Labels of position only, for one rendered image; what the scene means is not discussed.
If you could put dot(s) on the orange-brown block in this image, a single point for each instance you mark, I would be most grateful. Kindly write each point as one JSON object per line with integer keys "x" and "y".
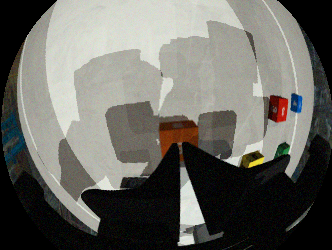
{"x": 177, "y": 132}

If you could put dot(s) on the yellow block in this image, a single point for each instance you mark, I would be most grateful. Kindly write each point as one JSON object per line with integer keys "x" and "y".
{"x": 252, "y": 159}

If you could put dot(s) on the blue block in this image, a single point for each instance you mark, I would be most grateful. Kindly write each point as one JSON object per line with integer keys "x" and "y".
{"x": 296, "y": 103}

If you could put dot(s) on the green digit block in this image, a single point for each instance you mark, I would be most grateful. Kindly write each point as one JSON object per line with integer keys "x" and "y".
{"x": 282, "y": 149}

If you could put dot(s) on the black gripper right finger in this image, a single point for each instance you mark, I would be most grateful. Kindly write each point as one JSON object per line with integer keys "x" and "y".
{"x": 221, "y": 187}

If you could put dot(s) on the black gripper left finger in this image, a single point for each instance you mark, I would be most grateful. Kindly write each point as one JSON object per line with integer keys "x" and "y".
{"x": 156, "y": 200}

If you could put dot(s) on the red block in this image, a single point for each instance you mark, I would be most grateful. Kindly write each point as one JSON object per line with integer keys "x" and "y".
{"x": 278, "y": 109}

